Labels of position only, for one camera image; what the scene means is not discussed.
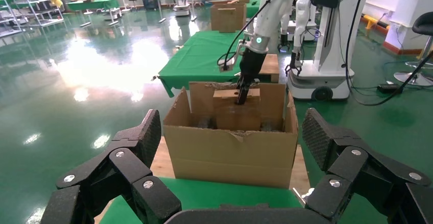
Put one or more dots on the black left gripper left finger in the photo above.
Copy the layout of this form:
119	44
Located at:
125	168

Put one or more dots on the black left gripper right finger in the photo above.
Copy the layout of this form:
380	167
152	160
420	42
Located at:
355	168

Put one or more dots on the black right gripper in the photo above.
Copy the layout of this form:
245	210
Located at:
252	63

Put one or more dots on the small cardboard box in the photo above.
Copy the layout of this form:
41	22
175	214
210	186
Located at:
236	117

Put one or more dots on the idle robot white arm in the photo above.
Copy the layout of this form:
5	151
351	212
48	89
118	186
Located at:
302	19
284	24

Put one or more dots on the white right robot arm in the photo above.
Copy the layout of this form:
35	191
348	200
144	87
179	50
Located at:
274	6

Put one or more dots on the large open cardboard carton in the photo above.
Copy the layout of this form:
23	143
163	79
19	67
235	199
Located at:
230	155

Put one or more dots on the background cardboard box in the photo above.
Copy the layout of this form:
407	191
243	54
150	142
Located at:
228	19

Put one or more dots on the green tablecloth with white legs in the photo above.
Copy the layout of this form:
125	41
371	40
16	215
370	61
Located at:
199	56

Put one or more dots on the idle robot black gripper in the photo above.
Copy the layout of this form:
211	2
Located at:
293	65

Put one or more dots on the silver binder clip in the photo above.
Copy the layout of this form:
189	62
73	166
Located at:
179	47

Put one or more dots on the black power adapter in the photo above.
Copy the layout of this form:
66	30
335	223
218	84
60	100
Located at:
389	88

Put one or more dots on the idle white wheeled robot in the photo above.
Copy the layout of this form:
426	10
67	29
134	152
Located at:
331	63

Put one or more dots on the small white mobile base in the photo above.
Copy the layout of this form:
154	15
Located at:
182	10

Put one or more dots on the black cabinet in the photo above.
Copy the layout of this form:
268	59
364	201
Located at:
148	0

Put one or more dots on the yellow and red floor curb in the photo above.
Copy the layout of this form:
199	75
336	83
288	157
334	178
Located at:
370	21

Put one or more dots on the black swivel stool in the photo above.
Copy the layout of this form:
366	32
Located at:
424	23

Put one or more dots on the background green covered table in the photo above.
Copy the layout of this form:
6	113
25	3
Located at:
91	4

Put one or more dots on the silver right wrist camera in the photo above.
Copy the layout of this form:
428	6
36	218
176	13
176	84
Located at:
233	62

